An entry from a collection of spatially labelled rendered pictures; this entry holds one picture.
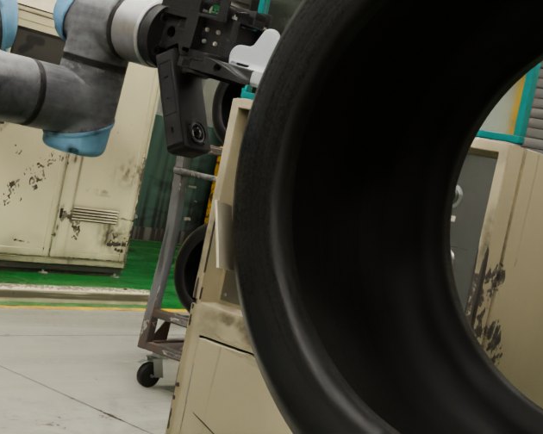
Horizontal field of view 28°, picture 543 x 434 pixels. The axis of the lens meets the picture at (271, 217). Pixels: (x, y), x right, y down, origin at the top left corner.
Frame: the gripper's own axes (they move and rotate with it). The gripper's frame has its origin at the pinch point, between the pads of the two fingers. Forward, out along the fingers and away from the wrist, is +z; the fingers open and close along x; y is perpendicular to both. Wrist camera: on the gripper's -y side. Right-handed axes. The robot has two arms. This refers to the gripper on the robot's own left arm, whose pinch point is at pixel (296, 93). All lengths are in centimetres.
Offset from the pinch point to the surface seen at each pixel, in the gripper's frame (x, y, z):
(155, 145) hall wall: 772, -91, -781
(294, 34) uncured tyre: -11.8, 4.7, 7.3
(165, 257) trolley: 284, -87, -272
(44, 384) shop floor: 236, -151, -277
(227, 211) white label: -9.5, -11.9, 3.7
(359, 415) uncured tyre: -12.0, -22.7, 24.5
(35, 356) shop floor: 265, -155, -320
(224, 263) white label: -10.5, -16.3, 5.9
